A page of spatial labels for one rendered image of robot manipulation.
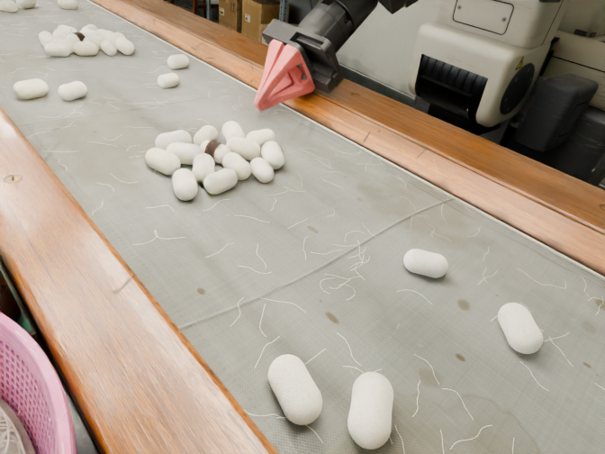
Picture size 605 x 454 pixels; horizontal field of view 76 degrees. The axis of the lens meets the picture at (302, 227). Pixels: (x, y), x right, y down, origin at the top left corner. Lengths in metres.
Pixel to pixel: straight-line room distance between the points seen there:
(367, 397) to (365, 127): 0.34
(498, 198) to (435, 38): 0.57
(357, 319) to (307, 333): 0.04
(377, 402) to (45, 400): 0.15
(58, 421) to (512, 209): 0.38
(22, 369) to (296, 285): 0.16
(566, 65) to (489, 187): 0.74
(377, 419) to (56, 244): 0.21
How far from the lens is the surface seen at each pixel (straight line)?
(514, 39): 0.90
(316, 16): 0.53
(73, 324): 0.24
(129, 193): 0.37
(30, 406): 0.25
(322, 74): 0.52
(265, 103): 0.51
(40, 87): 0.56
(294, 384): 0.21
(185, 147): 0.39
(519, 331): 0.29
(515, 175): 0.46
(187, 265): 0.29
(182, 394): 0.20
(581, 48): 1.13
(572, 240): 0.42
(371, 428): 0.21
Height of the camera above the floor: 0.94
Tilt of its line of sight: 38 degrees down
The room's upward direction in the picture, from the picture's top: 9 degrees clockwise
